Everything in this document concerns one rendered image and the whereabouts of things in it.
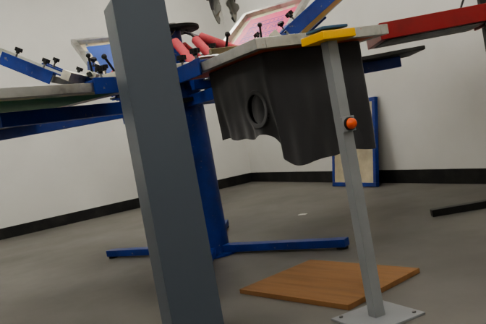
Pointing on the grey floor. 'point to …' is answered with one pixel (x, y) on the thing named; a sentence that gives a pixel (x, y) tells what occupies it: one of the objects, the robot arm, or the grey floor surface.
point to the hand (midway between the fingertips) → (226, 20)
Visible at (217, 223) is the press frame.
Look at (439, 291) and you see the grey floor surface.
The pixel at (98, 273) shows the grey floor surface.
